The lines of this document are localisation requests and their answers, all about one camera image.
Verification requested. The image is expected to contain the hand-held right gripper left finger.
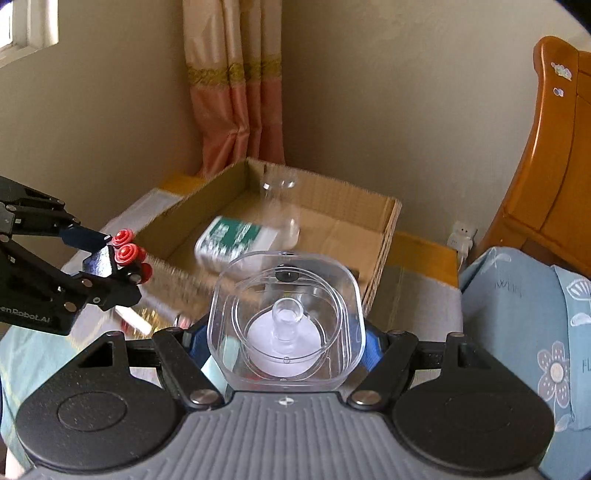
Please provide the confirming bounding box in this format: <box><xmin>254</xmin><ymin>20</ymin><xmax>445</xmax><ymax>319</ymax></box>
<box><xmin>76</xmin><ymin>322</ymin><xmax>225</xmax><ymax>412</ymax></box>

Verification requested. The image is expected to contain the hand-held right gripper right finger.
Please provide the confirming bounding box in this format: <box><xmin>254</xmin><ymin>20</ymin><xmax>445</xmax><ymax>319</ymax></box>
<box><xmin>346</xmin><ymin>322</ymin><xmax>494</xmax><ymax>411</ymax></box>

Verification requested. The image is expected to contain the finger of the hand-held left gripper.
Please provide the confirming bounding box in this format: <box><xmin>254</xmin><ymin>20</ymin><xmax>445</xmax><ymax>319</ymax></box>
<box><xmin>14</xmin><ymin>199</ymin><xmax>112</xmax><ymax>250</ymax></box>
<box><xmin>58</xmin><ymin>270</ymin><xmax>143</xmax><ymax>311</ymax></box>

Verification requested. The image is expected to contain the black toy with red wheels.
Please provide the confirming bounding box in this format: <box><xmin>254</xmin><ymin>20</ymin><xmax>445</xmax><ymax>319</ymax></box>
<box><xmin>85</xmin><ymin>229</ymin><xmax>154</xmax><ymax>284</ymax></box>

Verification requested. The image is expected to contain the clear square plastic container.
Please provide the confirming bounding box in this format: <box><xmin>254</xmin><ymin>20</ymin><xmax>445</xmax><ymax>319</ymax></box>
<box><xmin>206</xmin><ymin>251</ymin><xmax>368</xmax><ymax>391</ymax></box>

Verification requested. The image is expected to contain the white plastic jar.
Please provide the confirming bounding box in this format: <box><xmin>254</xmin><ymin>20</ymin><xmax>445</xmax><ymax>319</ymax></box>
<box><xmin>194</xmin><ymin>216</ymin><xmax>280</xmax><ymax>278</ymax></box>

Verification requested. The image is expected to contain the cardboard box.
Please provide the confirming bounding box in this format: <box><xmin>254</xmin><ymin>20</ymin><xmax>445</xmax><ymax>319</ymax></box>
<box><xmin>134</xmin><ymin>157</ymin><xmax>402</xmax><ymax>315</ymax></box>

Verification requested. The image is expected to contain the clear plastic cup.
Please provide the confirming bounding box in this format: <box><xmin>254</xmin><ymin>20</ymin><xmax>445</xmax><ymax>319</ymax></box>
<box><xmin>261</xmin><ymin>178</ymin><xmax>303</xmax><ymax>252</ymax></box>

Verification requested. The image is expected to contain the teal checked printed blanket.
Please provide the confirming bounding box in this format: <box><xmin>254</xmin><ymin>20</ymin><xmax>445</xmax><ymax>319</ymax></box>
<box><xmin>0</xmin><ymin>187</ymin><xmax>465</xmax><ymax>467</ymax></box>

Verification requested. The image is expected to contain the blue floral bed sheet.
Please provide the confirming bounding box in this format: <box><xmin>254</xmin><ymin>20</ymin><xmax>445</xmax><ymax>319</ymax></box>
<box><xmin>459</xmin><ymin>247</ymin><xmax>591</xmax><ymax>435</ymax></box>

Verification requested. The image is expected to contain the pink and cream curtain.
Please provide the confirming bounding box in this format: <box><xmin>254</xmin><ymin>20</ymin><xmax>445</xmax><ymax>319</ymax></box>
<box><xmin>182</xmin><ymin>0</ymin><xmax>287</xmax><ymax>178</ymax></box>

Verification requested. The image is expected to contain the blue floral pillow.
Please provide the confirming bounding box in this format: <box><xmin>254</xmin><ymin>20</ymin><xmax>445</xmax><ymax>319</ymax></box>
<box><xmin>551</xmin><ymin>265</ymin><xmax>591</xmax><ymax>416</ymax></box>

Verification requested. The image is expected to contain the window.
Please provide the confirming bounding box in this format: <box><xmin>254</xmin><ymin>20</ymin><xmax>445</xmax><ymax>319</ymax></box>
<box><xmin>0</xmin><ymin>0</ymin><xmax>61</xmax><ymax>61</ymax></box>

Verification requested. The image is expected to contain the wooden bed headboard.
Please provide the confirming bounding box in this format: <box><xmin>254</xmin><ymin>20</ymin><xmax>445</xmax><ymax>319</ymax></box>
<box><xmin>475</xmin><ymin>36</ymin><xmax>591</xmax><ymax>268</ymax></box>

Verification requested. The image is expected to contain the white wall power socket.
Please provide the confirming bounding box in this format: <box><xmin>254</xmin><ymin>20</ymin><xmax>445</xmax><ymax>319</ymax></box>
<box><xmin>447</xmin><ymin>220</ymin><xmax>478</xmax><ymax>266</ymax></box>

